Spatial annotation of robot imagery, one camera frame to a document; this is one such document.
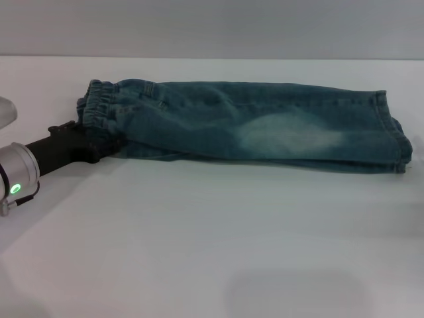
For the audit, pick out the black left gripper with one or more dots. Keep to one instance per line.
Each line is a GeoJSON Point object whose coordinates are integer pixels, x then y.
{"type": "Point", "coordinates": [63, 149]}

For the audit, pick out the blue denim shorts with cartoon patch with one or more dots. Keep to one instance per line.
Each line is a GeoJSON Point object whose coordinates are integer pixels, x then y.
{"type": "Point", "coordinates": [248, 126]}

